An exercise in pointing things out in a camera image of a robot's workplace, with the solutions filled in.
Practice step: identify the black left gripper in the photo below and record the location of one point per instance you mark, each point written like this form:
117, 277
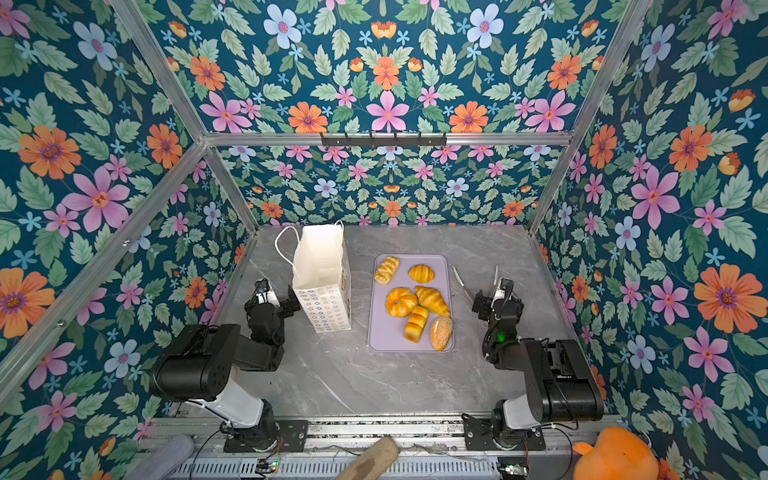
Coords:
279, 300

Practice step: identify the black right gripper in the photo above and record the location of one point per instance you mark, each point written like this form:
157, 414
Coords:
495, 303

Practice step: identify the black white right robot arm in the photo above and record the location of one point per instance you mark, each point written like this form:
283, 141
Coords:
560, 389

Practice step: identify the segmented yellow bread loaf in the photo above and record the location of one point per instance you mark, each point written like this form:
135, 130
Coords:
416, 323

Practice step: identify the pumpkin shaped bread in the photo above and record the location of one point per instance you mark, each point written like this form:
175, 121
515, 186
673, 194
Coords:
400, 302

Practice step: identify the orange plush toy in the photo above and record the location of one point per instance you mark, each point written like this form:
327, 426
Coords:
616, 454

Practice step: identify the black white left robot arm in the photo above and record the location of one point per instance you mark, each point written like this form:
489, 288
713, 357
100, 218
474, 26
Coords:
199, 367

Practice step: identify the black hook rail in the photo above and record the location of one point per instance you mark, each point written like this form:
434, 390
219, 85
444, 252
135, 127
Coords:
371, 140

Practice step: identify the lilac plastic tray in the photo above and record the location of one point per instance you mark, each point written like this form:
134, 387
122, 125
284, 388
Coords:
386, 333

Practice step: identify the small round striped bun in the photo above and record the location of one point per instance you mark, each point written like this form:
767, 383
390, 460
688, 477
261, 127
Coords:
421, 274

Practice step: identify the oval seeded bread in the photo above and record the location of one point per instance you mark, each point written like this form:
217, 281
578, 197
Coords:
441, 333

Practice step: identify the braided pale bread roll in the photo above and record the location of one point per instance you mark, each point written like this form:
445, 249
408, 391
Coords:
386, 270

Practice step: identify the brown cylindrical roll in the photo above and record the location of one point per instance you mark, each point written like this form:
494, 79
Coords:
373, 462

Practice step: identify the golden croissant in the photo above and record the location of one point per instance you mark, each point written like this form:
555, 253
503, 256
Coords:
432, 300

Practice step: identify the grey cylindrical roll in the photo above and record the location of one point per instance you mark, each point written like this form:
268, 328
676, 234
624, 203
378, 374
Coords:
160, 464

